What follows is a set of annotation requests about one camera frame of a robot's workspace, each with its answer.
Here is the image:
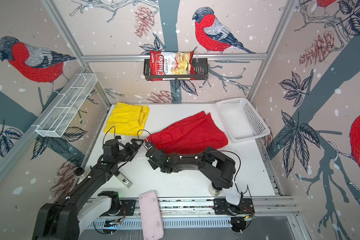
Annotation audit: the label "black wall shelf basket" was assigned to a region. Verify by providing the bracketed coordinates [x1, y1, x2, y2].
[143, 58, 209, 82]

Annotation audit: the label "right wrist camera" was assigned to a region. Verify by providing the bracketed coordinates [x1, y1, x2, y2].
[146, 142, 154, 150]

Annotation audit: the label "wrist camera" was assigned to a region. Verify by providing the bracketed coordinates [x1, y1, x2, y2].
[103, 139, 120, 157]
[146, 142, 154, 150]

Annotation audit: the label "red cassava chips bag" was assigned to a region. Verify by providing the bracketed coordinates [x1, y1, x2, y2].
[149, 51, 195, 81]

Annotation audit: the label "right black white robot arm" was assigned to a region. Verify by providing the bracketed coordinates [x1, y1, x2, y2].
[146, 147, 243, 206]

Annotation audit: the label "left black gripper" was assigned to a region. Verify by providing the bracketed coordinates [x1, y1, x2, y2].
[114, 138, 144, 165]

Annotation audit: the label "white wire wall basket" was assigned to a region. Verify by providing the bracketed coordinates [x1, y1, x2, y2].
[36, 73, 98, 138]

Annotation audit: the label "grey white remote device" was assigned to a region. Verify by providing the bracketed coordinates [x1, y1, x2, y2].
[116, 173, 133, 189]

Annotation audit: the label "jar with black lid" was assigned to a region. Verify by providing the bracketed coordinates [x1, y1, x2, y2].
[209, 183, 223, 197]

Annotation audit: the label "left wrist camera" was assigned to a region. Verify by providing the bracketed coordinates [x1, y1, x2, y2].
[103, 139, 120, 157]

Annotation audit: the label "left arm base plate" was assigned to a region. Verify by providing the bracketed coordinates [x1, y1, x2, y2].
[105, 199, 136, 217]

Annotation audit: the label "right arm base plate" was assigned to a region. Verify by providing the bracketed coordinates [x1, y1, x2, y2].
[213, 198, 255, 216]

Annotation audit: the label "yellow shorts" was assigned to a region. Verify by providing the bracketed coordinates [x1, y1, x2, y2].
[104, 103, 150, 137]

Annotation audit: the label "white plastic basket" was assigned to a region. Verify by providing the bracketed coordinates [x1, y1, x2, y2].
[215, 98, 271, 143]

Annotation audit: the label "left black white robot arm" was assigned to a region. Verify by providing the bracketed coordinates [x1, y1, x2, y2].
[32, 136, 144, 240]

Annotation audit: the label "pink silicone case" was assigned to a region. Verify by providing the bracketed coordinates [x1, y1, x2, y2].
[139, 191, 164, 240]

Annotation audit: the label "red shorts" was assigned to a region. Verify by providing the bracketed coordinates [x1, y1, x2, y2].
[145, 111, 229, 155]

